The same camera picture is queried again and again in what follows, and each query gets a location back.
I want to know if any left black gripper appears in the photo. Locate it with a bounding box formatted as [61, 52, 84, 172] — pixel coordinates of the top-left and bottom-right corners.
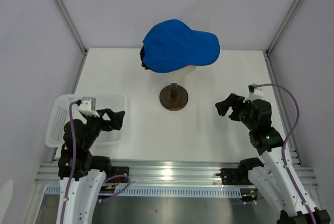
[81, 108, 124, 149]

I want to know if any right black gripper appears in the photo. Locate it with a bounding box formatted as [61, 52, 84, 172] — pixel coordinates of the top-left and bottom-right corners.
[214, 93, 256, 131]

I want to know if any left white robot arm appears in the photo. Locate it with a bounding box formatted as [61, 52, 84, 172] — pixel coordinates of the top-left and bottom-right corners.
[56, 109, 129, 223]

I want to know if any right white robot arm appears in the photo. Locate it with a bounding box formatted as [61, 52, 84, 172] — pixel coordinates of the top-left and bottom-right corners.
[215, 93, 331, 223]

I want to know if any white plastic basket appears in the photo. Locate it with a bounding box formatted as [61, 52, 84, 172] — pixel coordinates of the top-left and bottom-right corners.
[45, 92, 128, 148]

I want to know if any dark round mannequin stand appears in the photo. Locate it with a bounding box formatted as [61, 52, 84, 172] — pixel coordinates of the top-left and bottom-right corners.
[159, 83, 188, 111]

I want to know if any cream mannequin head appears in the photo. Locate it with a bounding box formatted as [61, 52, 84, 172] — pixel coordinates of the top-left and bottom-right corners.
[166, 66, 196, 84]

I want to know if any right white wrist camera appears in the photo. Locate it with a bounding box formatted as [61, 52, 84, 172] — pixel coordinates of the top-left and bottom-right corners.
[243, 84, 264, 102]

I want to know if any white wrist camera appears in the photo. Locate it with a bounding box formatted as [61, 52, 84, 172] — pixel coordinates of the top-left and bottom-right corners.
[243, 84, 264, 102]
[78, 97, 99, 117]

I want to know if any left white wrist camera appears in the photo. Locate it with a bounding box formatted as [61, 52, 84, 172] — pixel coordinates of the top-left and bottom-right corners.
[78, 97, 99, 117]

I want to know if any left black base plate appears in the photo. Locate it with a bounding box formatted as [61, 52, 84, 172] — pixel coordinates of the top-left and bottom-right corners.
[105, 167, 130, 184]

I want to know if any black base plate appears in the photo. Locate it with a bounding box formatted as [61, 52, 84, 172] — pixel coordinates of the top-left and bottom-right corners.
[215, 168, 252, 185]
[105, 167, 130, 184]

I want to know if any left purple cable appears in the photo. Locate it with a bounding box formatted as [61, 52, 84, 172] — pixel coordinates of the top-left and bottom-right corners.
[61, 100, 130, 224]

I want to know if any purple cable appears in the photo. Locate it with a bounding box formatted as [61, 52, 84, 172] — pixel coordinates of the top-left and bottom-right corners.
[61, 100, 130, 224]
[254, 83, 319, 224]

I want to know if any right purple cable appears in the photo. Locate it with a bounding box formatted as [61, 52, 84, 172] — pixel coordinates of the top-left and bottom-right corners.
[254, 83, 319, 224]

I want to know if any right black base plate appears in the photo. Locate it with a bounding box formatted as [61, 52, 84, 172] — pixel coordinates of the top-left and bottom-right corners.
[215, 168, 252, 185]

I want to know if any white slotted cable duct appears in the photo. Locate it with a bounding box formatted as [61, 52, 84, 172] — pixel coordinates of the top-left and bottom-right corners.
[45, 185, 259, 198]

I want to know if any right aluminium frame post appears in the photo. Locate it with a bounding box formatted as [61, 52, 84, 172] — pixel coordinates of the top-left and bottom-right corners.
[266, 0, 304, 56]

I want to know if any aluminium frame post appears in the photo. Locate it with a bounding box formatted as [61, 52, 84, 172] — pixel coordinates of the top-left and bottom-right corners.
[53, 0, 87, 55]
[266, 0, 304, 56]

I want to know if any left aluminium frame post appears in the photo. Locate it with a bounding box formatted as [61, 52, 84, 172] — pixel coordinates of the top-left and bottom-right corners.
[53, 0, 87, 55]

